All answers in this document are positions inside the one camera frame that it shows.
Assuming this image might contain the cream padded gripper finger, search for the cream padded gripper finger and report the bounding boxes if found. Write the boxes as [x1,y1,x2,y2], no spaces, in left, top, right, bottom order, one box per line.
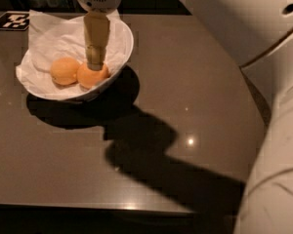
[83,12,109,71]

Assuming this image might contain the black white marker tag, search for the black white marker tag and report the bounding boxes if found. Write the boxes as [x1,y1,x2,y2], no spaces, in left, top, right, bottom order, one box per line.
[0,12,29,31]

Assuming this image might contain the white bowl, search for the white bowl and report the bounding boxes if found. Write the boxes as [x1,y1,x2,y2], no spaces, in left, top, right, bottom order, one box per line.
[21,14,135,103]

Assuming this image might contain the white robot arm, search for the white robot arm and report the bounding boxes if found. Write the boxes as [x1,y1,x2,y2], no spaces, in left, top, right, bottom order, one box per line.
[107,0,293,234]

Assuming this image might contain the white paper liner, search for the white paper liner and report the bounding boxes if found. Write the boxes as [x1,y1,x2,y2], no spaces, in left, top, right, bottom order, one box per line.
[15,9,128,101]

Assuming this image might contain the orange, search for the orange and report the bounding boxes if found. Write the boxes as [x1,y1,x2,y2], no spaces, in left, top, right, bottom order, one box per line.
[50,58,80,86]
[77,62,109,89]

